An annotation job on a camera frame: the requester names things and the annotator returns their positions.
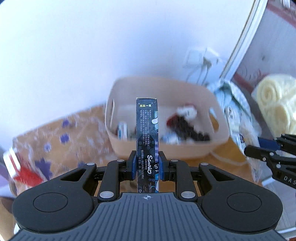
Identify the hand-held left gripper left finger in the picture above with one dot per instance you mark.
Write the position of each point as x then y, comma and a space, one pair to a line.
132, 165

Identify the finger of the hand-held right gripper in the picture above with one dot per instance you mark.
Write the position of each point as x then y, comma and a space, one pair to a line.
256, 151
286, 143

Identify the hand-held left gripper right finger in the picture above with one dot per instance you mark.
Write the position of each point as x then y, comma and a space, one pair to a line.
161, 165

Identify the beige plastic storage bin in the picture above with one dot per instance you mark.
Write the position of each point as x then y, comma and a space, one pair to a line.
124, 148

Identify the long dark blue box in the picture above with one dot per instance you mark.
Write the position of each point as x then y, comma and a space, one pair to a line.
146, 139

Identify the small white box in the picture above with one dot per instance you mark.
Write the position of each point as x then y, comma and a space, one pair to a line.
122, 131

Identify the dark brown hair claw clip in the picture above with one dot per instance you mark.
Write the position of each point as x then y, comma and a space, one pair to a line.
185, 127

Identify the red and white hair clip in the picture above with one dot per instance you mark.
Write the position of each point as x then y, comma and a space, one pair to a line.
187, 112

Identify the wooden desktop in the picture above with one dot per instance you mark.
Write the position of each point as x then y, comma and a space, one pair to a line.
231, 153

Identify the cream rolled blanket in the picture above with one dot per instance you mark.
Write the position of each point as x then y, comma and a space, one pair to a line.
277, 99

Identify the light blue clothing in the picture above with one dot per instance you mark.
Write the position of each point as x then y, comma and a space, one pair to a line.
233, 111

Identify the floral tablecloth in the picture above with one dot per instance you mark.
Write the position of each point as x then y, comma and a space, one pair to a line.
69, 139

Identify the white charger plug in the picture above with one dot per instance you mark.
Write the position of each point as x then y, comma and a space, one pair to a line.
211, 56

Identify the red and white carton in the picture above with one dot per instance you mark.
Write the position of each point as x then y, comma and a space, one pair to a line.
23, 173

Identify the white wall switch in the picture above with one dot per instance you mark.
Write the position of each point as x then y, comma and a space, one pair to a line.
193, 58

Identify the door frame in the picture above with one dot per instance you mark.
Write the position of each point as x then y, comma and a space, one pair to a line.
245, 34

